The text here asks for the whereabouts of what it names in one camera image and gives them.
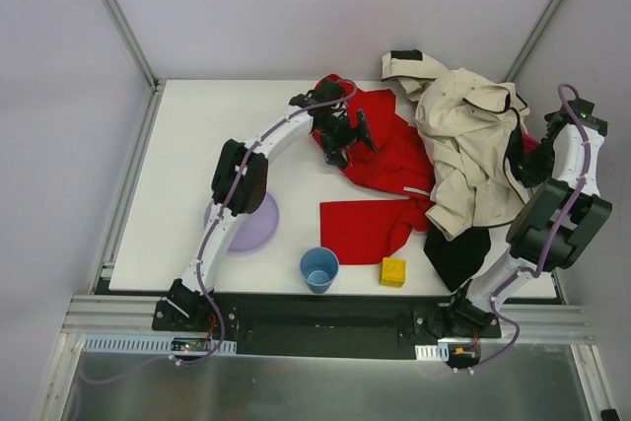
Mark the blue plastic cup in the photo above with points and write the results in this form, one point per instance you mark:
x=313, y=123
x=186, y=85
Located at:
x=319, y=267

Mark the right aluminium frame post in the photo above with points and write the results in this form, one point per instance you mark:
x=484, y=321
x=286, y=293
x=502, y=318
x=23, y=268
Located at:
x=544, y=20

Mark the aluminium front rail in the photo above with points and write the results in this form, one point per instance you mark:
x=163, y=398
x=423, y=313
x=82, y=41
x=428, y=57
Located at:
x=418, y=316

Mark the left aluminium frame post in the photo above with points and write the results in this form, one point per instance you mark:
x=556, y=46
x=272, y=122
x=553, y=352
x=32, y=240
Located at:
x=131, y=42

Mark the purple plastic plate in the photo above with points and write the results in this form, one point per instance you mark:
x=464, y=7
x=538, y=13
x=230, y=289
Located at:
x=241, y=233

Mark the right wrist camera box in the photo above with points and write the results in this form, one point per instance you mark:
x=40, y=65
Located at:
x=584, y=111

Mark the aluminium frame post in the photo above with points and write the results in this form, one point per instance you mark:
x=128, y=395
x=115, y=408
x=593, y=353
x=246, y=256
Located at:
x=131, y=42
x=544, y=20

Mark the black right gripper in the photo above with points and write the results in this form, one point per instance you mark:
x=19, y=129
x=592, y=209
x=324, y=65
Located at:
x=523, y=168

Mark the yellow toy cube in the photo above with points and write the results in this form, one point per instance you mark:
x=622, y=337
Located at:
x=392, y=272

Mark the red cloth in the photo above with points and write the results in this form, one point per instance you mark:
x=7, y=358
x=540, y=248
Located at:
x=365, y=232

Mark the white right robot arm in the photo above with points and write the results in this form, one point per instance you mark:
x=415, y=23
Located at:
x=552, y=231

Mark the cream and black jacket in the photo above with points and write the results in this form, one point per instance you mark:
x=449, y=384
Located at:
x=471, y=128

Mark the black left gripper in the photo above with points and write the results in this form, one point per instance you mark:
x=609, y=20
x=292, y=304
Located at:
x=345, y=134

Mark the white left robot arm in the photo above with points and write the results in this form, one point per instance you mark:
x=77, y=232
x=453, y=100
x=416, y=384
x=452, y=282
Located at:
x=239, y=185

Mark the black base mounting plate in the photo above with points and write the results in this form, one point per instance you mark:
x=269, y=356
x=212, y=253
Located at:
x=332, y=342

